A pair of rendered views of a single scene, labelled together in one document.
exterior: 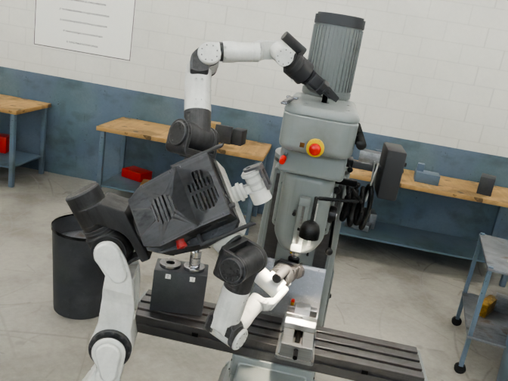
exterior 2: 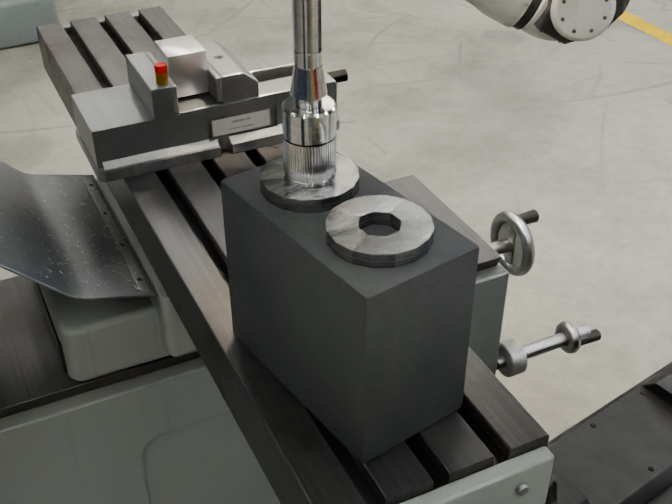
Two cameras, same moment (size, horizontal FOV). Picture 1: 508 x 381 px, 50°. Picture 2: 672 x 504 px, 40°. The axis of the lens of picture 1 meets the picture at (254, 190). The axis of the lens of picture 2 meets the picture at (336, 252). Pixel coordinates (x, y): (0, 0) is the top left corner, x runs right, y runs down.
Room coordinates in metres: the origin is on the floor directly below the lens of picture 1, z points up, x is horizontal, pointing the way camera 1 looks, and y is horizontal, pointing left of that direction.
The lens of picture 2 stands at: (2.45, 0.82, 1.55)
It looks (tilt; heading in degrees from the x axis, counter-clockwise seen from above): 35 degrees down; 238
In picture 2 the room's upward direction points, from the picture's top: straight up
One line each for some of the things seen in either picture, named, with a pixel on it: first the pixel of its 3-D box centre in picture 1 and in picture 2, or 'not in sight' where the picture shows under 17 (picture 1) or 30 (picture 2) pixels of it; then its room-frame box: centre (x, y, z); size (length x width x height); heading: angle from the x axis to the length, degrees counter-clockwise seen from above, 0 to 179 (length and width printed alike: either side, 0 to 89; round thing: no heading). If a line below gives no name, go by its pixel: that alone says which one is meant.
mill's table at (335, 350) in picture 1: (274, 339); (213, 189); (2.03, -0.19, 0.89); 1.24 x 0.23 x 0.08; 84
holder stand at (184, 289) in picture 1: (179, 285); (342, 289); (2.09, 0.25, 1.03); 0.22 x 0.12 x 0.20; 95
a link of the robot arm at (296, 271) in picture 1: (284, 273); not in sight; (1.94, -0.17, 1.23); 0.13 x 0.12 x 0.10; 69
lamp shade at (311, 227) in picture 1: (310, 228); not in sight; (1.83, -0.22, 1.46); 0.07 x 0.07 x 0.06
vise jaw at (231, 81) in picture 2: (300, 322); (222, 69); (1.97, -0.27, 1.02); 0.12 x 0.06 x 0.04; 84
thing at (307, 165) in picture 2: (195, 258); (309, 144); (2.10, 0.20, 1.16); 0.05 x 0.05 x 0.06
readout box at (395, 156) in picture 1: (391, 171); not in sight; (2.29, -0.57, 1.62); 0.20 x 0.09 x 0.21; 174
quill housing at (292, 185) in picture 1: (303, 209); not in sight; (2.03, -0.20, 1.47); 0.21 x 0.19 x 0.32; 84
